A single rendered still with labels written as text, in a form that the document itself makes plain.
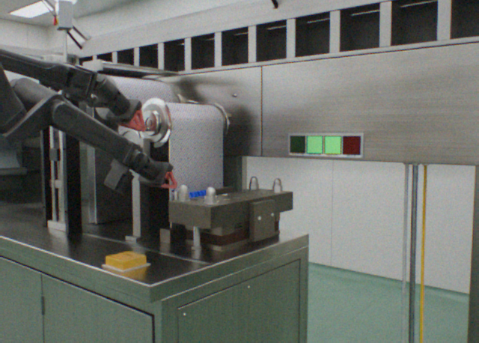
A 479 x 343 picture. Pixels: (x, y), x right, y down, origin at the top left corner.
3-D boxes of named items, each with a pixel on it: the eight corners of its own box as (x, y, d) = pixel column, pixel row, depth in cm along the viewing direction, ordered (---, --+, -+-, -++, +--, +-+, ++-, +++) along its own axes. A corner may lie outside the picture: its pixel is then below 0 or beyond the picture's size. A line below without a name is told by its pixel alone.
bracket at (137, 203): (123, 240, 137) (122, 138, 135) (141, 237, 142) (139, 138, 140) (135, 243, 134) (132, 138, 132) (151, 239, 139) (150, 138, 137)
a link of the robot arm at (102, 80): (92, 90, 117) (107, 74, 118) (81, 84, 122) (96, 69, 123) (108, 108, 122) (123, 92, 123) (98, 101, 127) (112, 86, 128)
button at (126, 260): (105, 265, 110) (105, 255, 110) (129, 259, 116) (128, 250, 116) (123, 271, 106) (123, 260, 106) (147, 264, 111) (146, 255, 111)
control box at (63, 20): (52, 30, 172) (51, 3, 171) (69, 31, 175) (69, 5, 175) (54, 26, 166) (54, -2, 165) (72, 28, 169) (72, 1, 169)
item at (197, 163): (169, 202, 135) (168, 139, 133) (221, 194, 153) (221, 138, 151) (171, 202, 134) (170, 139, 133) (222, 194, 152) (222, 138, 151)
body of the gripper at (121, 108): (132, 121, 125) (115, 104, 119) (108, 120, 131) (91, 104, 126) (144, 103, 127) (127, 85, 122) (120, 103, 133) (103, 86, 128)
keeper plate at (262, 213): (248, 240, 132) (249, 203, 131) (269, 234, 140) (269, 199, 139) (256, 242, 131) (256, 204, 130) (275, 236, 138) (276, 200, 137)
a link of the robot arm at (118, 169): (139, 150, 114) (111, 135, 116) (115, 190, 112) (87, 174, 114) (153, 162, 125) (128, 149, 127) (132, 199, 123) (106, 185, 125)
